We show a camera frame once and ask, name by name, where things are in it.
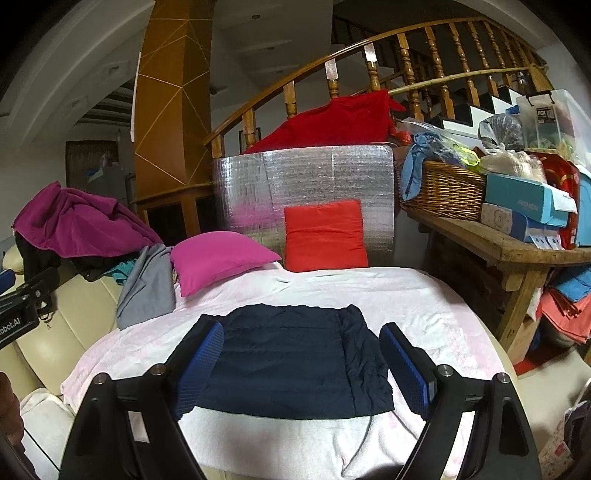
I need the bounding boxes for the wicker basket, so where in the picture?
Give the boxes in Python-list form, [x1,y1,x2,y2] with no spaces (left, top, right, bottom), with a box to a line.
[401,159,488,222]

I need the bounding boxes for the teal cloth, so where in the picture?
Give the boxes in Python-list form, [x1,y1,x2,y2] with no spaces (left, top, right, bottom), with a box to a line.
[113,258,139,284]

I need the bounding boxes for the grey garment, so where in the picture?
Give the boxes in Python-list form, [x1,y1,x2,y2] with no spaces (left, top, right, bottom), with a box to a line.
[115,244,177,330]

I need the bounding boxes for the black cloth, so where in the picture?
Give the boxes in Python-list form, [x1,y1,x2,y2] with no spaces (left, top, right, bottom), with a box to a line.
[14,231,125,282]

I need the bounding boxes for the pale pink blanket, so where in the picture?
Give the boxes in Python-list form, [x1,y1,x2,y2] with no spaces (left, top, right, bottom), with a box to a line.
[60,265,509,480]

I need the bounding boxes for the wooden stair railing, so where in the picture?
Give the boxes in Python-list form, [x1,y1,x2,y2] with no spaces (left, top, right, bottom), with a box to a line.
[203,17,555,160]

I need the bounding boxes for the floral bag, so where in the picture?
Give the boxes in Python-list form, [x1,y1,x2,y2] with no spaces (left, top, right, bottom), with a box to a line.
[538,406,583,480]

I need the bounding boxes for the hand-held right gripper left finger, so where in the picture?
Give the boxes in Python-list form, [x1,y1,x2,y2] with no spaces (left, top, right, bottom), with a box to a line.
[60,320,225,480]

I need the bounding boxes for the yellow green item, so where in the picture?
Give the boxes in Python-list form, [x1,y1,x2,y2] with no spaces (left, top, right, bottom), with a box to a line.
[443,143,485,167]

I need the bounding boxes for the blue cloth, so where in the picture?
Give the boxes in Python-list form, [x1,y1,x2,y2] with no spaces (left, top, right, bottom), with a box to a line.
[399,134,439,201]

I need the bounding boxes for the magenta cloth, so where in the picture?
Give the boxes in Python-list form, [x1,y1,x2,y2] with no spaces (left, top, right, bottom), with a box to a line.
[11,181,164,259]

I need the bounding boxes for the blue plastic bin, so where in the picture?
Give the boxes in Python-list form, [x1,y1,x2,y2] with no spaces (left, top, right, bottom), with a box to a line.
[577,173,591,250]

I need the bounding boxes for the magenta pillow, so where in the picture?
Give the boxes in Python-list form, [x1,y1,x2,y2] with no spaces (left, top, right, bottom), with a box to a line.
[170,232,282,297]

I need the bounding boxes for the red blanket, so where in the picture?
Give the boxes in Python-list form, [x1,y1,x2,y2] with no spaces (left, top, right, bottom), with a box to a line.
[242,90,407,155]

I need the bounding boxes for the red floor mat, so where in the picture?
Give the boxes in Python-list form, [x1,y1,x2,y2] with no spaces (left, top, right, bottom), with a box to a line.
[512,355,541,377]

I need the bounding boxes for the red bag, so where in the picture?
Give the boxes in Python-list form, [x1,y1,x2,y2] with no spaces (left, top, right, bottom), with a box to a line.
[526,152,580,250]

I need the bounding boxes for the clear plastic storage box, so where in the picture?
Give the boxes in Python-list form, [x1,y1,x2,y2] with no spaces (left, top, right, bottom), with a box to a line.
[515,88,591,162]

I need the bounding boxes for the blue shoebox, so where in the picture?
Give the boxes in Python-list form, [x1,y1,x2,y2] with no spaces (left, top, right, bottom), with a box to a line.
[485,172,578,228]

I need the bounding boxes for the black and white stairs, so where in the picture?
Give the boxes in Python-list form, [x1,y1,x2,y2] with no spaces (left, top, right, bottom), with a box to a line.
[438,85,522,134]

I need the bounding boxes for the white patterned box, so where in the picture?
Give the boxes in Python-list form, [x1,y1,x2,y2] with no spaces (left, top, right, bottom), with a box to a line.
[480,203,529,241]

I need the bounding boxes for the navy blue padded jacket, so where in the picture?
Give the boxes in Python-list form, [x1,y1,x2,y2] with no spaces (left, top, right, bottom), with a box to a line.
[182,304,395,421]

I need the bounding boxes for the cardboard box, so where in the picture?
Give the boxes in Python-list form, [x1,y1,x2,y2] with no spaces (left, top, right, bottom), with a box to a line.
[505,314,541,365]

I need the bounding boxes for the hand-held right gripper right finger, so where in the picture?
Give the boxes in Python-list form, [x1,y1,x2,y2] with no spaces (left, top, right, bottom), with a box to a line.
[379,322,543,480]

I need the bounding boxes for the red pillow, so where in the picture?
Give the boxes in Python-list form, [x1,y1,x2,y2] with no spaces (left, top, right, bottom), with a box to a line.
[283,200,369,273]

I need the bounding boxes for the clear bag with dark contents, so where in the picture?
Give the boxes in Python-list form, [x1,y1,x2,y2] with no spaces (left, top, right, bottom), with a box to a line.
[478,113,525,151]

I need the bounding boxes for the wooden pillar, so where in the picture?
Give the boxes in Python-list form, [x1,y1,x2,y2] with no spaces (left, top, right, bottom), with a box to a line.
[131,0,218,232]

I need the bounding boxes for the small blue box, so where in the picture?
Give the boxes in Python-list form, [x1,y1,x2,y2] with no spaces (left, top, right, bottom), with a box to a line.
[524,222,564,250]

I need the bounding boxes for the wooden bench table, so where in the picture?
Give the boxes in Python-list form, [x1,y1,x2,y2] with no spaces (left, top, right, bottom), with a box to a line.
[402,203,591,354]

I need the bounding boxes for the silver foil insulation mat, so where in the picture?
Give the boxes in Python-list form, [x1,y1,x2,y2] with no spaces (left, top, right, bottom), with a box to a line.
[211,143,397,268]

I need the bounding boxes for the person's left forearm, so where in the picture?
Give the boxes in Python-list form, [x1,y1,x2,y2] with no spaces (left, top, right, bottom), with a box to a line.
[0,373,26,480]

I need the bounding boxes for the cream filled plastic bag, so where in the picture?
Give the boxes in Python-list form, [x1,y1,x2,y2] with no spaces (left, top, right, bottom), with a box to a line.
[480,150,548,183]

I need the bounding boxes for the pile of folded cloths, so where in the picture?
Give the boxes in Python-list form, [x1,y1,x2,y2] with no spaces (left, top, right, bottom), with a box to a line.
[540,265,591,344]

